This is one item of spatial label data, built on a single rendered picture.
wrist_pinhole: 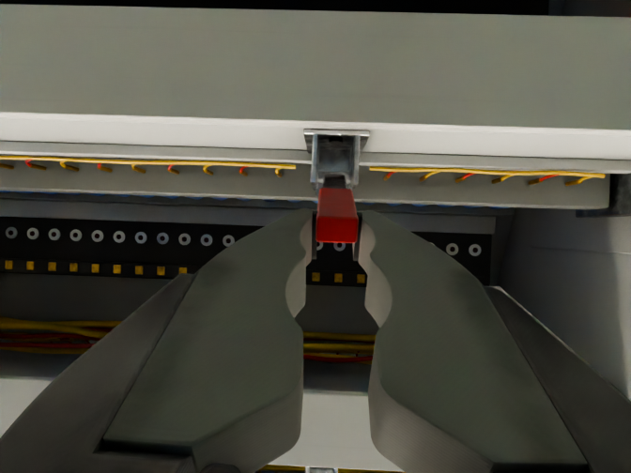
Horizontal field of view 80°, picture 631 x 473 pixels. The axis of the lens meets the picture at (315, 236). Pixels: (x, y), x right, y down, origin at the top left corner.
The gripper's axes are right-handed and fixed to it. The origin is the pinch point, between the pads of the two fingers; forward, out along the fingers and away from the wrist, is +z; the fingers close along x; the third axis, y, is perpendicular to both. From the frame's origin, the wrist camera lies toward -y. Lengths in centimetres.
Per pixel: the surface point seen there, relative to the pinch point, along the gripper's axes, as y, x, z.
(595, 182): 2.5, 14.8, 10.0
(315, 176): 0.4, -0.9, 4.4
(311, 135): -1.0, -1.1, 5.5
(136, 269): 15.4, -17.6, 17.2
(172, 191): 3.9, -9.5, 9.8
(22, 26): -4.8, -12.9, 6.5
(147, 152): 1.2, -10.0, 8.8
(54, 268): 15.6, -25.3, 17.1
